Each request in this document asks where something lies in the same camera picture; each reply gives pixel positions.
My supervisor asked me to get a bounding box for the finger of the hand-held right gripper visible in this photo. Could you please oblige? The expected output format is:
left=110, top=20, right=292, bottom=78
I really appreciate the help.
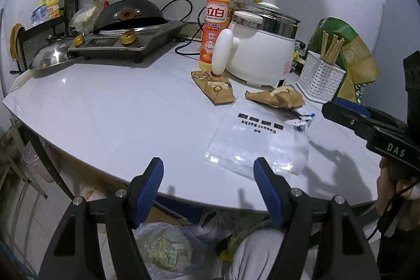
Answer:
left=322, top=102, right=378, bottom=144
left=331, top=98, right=407, bottom=130

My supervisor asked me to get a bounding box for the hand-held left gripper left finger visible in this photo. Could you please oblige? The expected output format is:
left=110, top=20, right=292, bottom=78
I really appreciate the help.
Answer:
left=38, top=157, right=165, bottom=280

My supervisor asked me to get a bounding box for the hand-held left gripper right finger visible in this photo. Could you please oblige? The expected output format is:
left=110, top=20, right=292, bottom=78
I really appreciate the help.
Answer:
left=253, top=157, right=381, bottom=280

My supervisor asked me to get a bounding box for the small white blue wrapper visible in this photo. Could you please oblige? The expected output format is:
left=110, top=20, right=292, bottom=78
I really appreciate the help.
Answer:
left=282, top=111, right=317, bottom=133

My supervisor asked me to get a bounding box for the clear printed packaging bag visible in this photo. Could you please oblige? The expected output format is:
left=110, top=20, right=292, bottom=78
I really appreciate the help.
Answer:
left=204, top=98, right=311, bottom=177

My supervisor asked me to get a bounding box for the brown snack wrapper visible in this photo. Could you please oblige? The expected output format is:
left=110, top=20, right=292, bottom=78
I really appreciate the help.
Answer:
left=245, top=85, right=306, bottom=110
left=191, top=69, right=236, bottom=106

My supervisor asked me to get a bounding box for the person's right forearm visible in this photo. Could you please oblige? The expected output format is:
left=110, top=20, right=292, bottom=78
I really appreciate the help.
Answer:
left=377, top=228, right=420, bottom=280

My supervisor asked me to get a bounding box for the person's right hand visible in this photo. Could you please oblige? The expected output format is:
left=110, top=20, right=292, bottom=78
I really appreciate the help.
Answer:
left=376, top=157, right=420, bottom=231

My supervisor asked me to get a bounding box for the flat cardboard piece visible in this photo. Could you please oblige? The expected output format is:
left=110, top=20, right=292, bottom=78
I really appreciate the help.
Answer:
left=144, top=211, right=187, bottom=228

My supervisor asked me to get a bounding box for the white chopstick holder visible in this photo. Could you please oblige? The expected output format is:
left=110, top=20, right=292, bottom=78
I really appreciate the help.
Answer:
left=296, top=50, right=347, bottom=103

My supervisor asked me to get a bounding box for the green gold paper bag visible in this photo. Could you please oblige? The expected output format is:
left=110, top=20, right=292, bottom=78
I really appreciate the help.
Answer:
left=307, top=17, right=381, bottom=105

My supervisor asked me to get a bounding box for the bundle of wooden chopsticks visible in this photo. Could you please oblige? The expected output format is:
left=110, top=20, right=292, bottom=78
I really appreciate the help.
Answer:
left=320, top=31, right=345, bottom=66

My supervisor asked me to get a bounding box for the person's grey pants leg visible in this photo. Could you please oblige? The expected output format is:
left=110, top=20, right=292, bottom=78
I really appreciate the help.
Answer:
left=228, top=228, right=311, bottom=280

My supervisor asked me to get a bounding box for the clear plastic bags heap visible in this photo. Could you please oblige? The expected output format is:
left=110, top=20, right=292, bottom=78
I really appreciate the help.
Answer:
left=197, top=211, right=273, bottom=262

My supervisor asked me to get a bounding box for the white electric cooker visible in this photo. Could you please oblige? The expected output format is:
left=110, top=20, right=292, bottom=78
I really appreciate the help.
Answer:
left=212, top=0, right=301, bottom=87

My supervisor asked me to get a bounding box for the black table leg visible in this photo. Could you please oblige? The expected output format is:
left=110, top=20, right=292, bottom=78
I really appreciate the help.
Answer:
left=18, top=123, right=76, bottom=200

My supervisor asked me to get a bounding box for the metal sink stand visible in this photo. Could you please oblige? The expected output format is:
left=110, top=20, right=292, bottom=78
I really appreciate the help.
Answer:
left=0, top=127, right=48, bottom=267

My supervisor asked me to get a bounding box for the gas stove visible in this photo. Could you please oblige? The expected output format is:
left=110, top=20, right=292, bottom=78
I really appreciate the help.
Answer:
left=68, top=20, right=189, bottom=63

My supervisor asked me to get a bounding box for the orange dish soap bottle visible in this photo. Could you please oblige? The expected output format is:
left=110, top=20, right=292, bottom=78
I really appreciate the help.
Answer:
left=198, top=0, right=235, bottom=71

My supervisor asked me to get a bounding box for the steel pot lid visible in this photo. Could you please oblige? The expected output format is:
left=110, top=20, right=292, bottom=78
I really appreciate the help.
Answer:
left=28, top=39, right=81, bottom=79

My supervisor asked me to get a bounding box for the black wok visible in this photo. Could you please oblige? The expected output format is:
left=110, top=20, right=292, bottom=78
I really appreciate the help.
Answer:
left=93, top=0, right=165, bottom=34

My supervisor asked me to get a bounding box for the white food bag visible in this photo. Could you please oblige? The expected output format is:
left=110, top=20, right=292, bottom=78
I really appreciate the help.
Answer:
left=70, top=3, right=99, bottom=34

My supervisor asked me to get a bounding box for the yellow dish cloth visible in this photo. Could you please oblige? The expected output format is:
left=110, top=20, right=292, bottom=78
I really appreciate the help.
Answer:
left=9, top=23, right=26, bottom=59

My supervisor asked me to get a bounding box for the yellow detergent jug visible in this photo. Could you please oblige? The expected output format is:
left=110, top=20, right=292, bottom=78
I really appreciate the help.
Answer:
left=44, top=0, right=61, bottom=21

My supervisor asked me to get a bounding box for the blue plastic packet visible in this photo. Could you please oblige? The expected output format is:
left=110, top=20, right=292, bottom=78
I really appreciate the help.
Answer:
left=31, top=4, right=48, bottom=26

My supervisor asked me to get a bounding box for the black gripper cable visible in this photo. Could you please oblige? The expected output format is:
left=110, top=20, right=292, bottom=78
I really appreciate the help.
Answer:
left=366, top=180, right=419, bottom=241

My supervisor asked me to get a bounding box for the black cooker cable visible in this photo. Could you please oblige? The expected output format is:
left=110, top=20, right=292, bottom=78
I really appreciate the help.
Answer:
left=175, top=9, right=206, bottom=55

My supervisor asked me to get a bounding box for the black wire rack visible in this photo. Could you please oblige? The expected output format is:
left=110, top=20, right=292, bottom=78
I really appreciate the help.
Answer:
left=10, top=16, right=71, bottom=75

